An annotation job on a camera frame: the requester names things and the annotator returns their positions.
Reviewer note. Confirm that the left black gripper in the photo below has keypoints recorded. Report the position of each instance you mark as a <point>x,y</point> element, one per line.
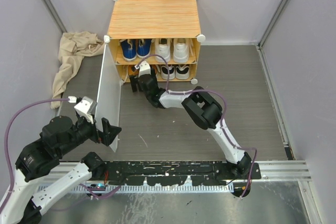
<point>107,135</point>

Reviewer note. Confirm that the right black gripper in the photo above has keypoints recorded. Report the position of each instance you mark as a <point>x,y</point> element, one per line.
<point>134,82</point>

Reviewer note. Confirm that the orange canvas sneaker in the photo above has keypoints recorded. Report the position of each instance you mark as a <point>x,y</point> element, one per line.
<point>156,69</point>
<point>128,72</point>

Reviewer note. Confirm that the frosted white cabinet door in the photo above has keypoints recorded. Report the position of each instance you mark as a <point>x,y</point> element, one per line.
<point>109,91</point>

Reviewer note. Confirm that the blue canvas sneaker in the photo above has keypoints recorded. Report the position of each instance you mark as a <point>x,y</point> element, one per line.
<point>143,47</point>
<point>128,47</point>

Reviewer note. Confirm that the white leather sneaker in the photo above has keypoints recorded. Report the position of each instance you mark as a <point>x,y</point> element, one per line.
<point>162,49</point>
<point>181,50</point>

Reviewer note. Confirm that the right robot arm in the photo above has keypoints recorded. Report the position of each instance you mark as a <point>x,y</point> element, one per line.
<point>206,113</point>

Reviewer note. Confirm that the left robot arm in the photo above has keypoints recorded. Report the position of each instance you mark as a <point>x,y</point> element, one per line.
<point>61,135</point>

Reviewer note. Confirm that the wood-grain shoe cabinet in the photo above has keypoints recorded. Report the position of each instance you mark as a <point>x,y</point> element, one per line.
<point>151,19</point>

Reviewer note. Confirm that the beige crumpled cloth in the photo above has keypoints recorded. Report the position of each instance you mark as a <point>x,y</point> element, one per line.
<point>73,48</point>

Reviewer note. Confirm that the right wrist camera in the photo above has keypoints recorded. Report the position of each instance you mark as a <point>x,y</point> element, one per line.
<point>143,68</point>

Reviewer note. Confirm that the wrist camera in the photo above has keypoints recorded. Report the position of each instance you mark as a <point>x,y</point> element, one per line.
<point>86,108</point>
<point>143,68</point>

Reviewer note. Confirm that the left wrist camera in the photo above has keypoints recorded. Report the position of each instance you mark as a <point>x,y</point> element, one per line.
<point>86,108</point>

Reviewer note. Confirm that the black mounting base rail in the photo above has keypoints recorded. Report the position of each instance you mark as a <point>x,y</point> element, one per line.
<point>163,173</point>

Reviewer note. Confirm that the aluminium frame post left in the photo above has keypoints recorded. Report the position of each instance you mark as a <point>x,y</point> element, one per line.
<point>47,1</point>

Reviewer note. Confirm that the aluminium frame post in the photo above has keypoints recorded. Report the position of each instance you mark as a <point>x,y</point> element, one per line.
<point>47,1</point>
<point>278,12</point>

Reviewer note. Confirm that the aluminium frame post right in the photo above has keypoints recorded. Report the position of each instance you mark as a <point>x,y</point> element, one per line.
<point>278,12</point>

